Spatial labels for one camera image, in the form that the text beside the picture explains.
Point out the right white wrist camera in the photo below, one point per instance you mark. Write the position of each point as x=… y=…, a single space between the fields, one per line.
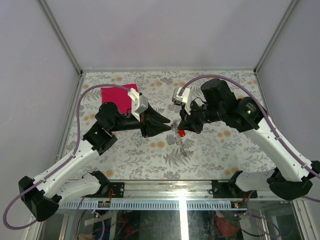
x=183 y=97

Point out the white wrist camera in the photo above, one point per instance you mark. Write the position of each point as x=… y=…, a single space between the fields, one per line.
x=139 y=103
x=183 y=97

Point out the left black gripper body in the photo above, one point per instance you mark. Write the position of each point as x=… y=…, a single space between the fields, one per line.
x=129 y=122

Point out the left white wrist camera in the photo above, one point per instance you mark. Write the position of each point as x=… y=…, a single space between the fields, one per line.
x=139 y=103

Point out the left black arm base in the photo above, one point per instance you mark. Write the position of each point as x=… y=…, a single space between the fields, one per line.
x=108 y=189

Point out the grey slotted cable duct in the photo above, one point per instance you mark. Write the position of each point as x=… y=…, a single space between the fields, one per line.
x=121 y=204

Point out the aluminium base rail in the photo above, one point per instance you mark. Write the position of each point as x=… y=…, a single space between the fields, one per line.
x=167 y=190

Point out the magenta cloth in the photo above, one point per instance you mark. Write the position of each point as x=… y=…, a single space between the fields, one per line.
x=118 y=96

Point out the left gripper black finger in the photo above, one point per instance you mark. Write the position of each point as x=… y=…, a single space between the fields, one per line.
x=153 y=130
x=154 y=119

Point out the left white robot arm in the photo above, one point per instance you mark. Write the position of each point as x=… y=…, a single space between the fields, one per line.
x=46 y=192

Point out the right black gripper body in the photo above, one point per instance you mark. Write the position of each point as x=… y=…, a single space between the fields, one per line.
x=199 y=116

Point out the large metal keyring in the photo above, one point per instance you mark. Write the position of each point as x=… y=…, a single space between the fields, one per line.
x=178 y=138

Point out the red key tag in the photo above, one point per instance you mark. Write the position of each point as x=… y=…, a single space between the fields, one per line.
x=181 y=133

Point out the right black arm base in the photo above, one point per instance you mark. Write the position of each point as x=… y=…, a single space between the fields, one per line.
x=225 y=188

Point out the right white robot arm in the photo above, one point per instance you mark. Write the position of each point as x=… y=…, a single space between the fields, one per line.
x=291 y=177

